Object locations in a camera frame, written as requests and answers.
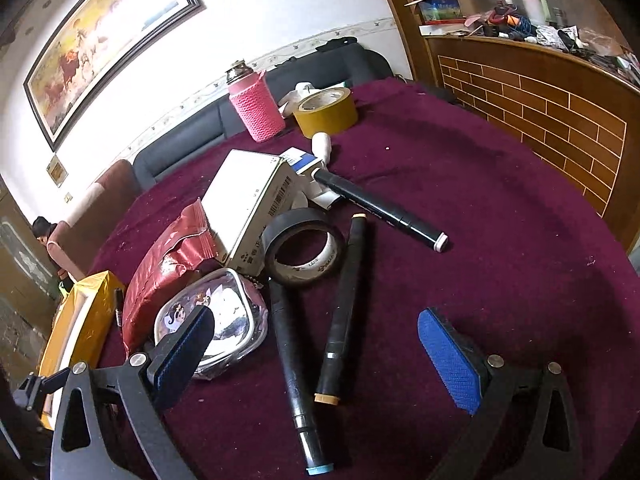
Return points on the black marker white cap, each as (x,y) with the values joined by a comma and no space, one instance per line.
(380,210)

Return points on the pink knitted bottle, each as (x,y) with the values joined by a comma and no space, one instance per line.
(255,105)

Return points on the maroon tablecloth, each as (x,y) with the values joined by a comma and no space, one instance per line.
(500,240)

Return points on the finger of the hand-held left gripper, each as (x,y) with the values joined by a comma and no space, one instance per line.
(37,387)

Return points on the black marker orange cap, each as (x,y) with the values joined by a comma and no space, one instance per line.
(342,310)

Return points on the small white bottle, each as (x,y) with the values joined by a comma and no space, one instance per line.
(322,146)

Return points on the framed horse painting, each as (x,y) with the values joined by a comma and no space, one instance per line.
(105,35)

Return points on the dark grey sofa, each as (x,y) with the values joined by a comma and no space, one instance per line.
(200,130)

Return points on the yellow gift box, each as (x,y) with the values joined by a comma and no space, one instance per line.
(75,330)

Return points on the black marker blue cap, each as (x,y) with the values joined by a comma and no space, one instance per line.
(295,375)

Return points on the clear cartoon pouch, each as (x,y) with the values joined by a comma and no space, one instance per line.
(225,320)

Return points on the wooden brick-pattern counter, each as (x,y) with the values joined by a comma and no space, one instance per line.
(540,110)

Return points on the black bag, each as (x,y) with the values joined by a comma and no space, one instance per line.
(337,44)

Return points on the small gold wall plaque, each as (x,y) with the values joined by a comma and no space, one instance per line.
(57,168)

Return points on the white printed medicine box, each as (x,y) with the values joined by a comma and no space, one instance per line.
(245,205)

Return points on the white and green cup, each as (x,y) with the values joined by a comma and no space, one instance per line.
(532,2)

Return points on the brown chair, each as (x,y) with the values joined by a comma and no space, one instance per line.
(95,210)

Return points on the blue printed box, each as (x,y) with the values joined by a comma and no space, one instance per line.
(440,10)

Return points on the yellow tape roll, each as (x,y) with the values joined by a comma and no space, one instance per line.
(325,110)

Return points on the red foil packet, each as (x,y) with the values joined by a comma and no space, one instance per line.
(165,270)

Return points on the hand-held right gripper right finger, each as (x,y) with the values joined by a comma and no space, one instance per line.
(450,360)

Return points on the white and blue carton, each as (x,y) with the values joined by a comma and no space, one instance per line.
(305,165)

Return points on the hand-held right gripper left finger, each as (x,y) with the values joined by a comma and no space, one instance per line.
(182,357)

